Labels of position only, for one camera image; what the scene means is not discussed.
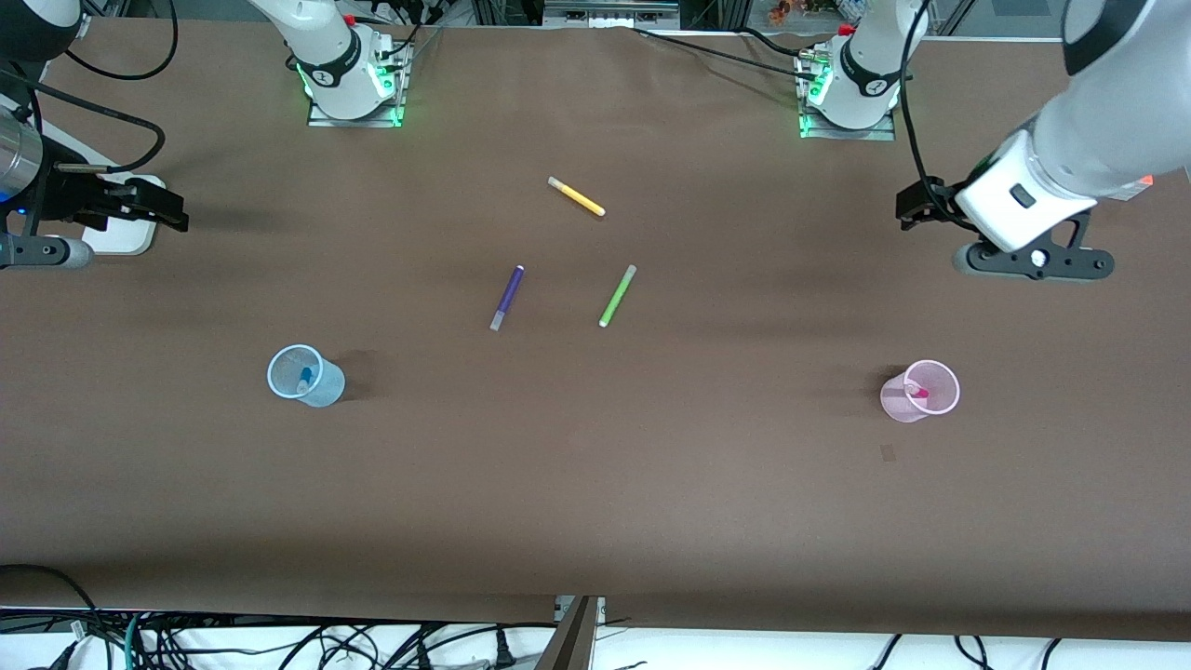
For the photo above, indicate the blue marker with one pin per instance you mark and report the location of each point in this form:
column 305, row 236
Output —
column 304, row 377

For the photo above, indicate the white desk lamp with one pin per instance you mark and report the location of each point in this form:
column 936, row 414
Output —
column 121, row 244

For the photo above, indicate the purple marker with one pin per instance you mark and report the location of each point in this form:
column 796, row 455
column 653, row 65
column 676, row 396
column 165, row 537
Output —
column 508, row 296

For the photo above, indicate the grey metal box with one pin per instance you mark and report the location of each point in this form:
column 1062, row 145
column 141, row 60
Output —
column 609, row 9

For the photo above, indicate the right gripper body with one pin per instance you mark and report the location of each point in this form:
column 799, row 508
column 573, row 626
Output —
column 67, row 189

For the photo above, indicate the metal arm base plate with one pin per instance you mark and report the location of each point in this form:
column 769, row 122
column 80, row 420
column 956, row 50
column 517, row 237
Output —
column 879, row 133
column 321, row 116

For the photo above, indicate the pink marker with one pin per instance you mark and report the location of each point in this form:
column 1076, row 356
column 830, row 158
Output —
column 919, row 394

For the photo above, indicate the green marker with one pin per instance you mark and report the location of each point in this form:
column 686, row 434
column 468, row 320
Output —
column 616, row 298

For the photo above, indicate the black power plug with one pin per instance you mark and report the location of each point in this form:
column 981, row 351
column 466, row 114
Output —
column 504, row 649

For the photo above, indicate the brown table cover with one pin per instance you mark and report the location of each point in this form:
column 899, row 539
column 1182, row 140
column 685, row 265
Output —
column 595, row 484

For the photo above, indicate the aluminium table beam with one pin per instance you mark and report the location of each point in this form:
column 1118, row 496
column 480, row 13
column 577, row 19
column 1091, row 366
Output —
column 572, row 642

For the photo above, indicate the pink plastic cup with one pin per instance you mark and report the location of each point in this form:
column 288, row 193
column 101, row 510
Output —
column 893, row 402

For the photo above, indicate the yellow marker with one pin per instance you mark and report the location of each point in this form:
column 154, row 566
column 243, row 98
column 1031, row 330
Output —
column 579, row 197

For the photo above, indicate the colourful puzzle cube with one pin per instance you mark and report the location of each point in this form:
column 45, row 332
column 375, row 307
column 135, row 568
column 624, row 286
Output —
column 1143, row 189

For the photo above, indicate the blue plastic cup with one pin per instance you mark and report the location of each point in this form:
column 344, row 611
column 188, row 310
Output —
column 326, row 389

